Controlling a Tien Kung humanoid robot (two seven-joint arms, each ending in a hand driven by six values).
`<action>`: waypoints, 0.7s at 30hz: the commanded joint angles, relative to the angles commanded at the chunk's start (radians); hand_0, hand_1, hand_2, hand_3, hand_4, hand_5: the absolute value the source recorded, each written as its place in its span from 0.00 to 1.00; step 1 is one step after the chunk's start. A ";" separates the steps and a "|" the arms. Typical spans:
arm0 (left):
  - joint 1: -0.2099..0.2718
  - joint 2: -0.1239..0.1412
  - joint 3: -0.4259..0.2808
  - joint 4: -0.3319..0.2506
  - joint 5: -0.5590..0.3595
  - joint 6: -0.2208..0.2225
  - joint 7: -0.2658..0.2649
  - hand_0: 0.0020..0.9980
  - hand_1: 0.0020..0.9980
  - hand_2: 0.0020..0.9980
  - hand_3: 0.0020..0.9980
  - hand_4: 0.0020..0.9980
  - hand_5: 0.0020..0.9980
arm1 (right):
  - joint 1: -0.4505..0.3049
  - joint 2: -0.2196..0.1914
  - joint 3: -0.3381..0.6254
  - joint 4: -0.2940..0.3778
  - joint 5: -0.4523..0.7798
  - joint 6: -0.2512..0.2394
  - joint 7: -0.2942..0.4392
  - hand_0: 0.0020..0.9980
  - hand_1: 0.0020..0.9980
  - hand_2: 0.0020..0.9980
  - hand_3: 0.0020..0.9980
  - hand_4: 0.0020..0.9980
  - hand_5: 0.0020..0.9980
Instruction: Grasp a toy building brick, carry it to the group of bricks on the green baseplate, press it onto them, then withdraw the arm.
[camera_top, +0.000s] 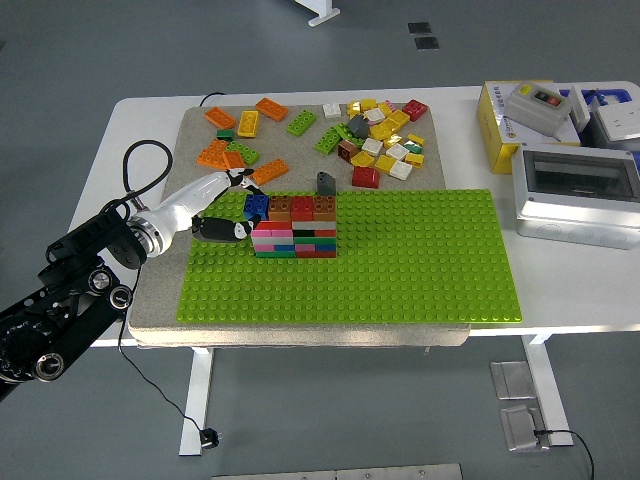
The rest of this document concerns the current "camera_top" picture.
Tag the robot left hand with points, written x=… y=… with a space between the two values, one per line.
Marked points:
x=190 y=205

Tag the blue square toy brick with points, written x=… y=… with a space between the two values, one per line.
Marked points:
x=256 y=204

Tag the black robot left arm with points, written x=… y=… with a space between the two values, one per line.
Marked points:
x=75 y=280

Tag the orange long toy brick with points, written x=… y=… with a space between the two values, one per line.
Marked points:
x=233 y=160
x=270 y=171
x=272 y=109
x=212 y=154
x=220 y=117

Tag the green long toy brick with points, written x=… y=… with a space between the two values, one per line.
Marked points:
x=245 y=152
x=301 y=122
x=344 y=131
x=327 y=141

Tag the red square toy brick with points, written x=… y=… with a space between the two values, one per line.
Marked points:
x=303 y=207
x=366 y=176
x=415 y=109
x=264 y=226

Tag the small dark green brick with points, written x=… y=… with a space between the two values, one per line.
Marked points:
x=226 y=133

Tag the brown square toy brick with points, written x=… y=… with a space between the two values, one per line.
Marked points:
x=325 y=206
x=280 y=207

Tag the yellow long toy brick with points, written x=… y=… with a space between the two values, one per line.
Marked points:
x=248 y=123

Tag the dark grey sloped brick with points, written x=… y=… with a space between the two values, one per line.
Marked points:
x=326 y=183

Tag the dark brown toy brick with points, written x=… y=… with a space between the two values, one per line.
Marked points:
x=346 y=151

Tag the small white toy brick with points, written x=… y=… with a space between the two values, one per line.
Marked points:
x=332 y=110

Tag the grey sloped toy brick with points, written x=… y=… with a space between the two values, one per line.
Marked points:
x=358 y=125

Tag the white square toy brick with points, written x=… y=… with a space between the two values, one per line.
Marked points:
x=374 y=116
x=397 y=151
x=372 y=146
x=401 y=170

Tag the green studded baseplate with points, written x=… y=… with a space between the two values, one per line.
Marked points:
x=375 y=270

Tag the small green flat brick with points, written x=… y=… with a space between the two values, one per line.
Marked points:
x=413 y=147

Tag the grey-brown mat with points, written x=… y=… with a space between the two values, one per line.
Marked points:
x=300 y=160

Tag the white table leg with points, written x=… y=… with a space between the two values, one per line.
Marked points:
x=545 y=390
x=197 y=400

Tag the white furniture foot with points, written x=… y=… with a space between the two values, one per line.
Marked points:
x=320 y=12

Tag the black power plug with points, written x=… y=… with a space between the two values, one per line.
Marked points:
x=210 y=437

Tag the black floor socket cover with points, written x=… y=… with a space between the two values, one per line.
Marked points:
x=426 y=43
x=419 y=27

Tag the long metal floor plate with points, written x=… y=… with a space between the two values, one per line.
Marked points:
x=340 y=472

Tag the yellow and white carton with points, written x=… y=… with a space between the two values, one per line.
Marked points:
x=487 y=120

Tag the grey metal floor plate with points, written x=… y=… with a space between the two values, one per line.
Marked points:
x=520 y=430
x=511 y=380

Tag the grey box with clear window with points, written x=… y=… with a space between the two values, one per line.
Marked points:
x=575 y=220

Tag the small white box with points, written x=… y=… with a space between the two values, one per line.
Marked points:
x=582 y=107

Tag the grey plastic box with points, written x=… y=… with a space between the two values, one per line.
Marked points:
x=592 y=134

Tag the multicoloured stacked brick wall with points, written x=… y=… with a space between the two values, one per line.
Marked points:
x=295 y=242

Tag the grey push-button switch box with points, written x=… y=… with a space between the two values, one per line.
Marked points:
x=525 y=107

